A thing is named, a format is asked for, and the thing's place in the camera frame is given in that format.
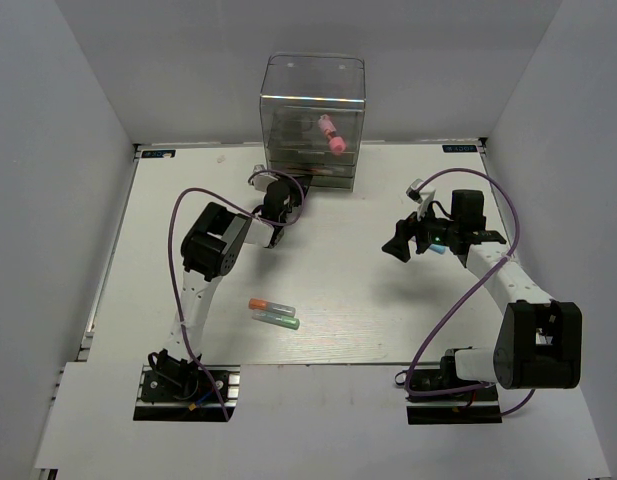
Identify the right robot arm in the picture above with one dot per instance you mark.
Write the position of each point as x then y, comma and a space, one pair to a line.
539, 342

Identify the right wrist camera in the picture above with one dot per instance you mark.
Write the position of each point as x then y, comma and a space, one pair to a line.
422, 194

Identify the clear acrylic drawer organizer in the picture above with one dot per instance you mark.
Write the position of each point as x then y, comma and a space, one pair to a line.
296, 90

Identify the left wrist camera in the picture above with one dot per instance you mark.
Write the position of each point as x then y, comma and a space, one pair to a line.
260, 178

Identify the pink capped marker bottle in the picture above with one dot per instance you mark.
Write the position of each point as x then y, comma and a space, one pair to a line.
336, 143

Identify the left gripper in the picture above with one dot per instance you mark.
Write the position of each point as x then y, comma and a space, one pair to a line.
299, 184

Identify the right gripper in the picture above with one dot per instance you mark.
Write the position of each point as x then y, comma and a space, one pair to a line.
406, 230

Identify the light blue highlighter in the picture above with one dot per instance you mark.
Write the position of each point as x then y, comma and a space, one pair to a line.
439, 249

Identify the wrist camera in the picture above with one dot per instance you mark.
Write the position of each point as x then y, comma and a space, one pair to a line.
260, 178
422, 194

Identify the green capped highlighter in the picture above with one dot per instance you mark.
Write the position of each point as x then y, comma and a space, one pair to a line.
276, 319

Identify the orange capped highlighter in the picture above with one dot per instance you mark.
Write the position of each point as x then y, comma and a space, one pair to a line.
281, 309

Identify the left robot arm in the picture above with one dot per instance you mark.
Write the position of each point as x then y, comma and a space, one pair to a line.
209, 252

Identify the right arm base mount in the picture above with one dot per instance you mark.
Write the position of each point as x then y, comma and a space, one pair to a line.
437, 396

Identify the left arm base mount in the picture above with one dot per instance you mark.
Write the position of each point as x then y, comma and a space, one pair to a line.
159, 400

